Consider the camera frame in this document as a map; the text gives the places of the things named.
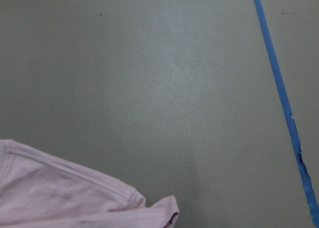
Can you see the pink Snoopy t-shirt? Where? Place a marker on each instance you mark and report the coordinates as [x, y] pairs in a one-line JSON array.
[[38, 190]]

